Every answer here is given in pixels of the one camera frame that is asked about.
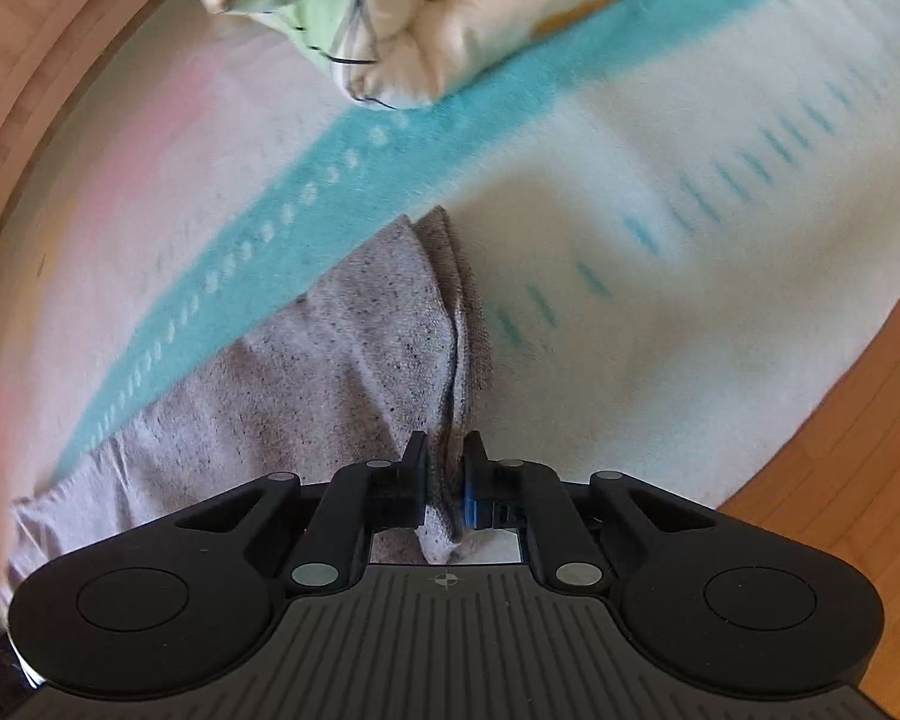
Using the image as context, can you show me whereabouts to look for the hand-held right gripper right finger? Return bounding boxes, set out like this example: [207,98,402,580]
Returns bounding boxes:
[461,431,722,595]

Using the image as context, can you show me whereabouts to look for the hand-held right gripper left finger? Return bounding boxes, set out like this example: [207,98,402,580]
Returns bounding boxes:
[172,431,430,595]

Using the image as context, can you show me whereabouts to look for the grey speckled pants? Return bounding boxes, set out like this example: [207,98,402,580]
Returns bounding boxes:
[0,206,527,616]

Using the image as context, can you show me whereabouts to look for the flower print bed blanket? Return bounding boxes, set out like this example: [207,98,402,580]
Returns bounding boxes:
[0,0,900,616]

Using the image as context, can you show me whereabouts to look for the wooden bed frame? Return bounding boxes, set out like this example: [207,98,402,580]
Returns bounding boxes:
[0,0,185,436]

